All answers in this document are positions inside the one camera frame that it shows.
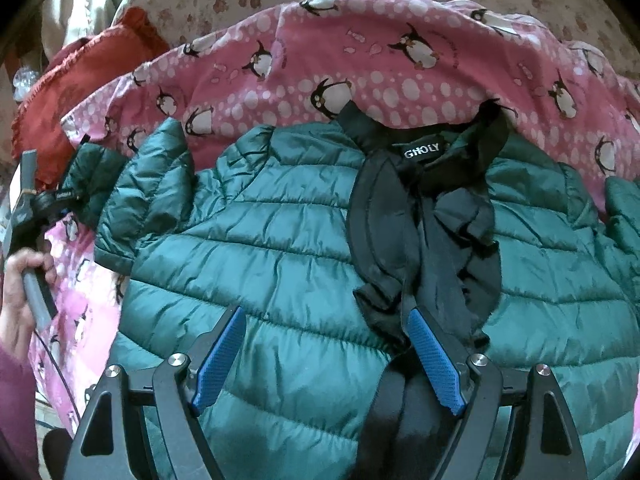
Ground green quilted puffer jacket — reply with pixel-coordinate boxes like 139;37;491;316
64;101;639;479

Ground maroon sleeve left forearm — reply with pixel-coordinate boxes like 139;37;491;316
1;349;40;479

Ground person's left hand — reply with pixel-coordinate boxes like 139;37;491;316
1;242;58;362

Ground red ruffled cushion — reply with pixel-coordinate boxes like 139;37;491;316
12;6;169;190

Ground beige crumpled cloth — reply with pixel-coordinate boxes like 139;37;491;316
40;0;117;61

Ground pink penguin print blanket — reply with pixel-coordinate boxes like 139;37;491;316
27;0;640;436

